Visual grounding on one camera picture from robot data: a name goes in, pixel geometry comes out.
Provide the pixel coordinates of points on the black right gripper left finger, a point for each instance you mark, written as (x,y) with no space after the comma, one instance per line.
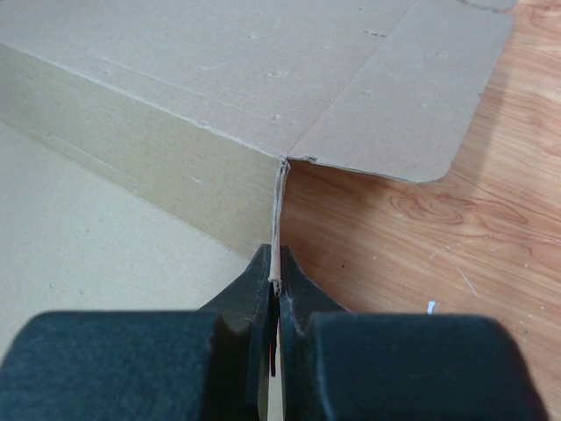
(207,364)

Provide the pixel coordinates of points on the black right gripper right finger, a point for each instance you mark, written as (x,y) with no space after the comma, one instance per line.
(343,365)

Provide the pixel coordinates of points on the brown cardboard box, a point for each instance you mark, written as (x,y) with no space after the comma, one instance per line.
(201,106)

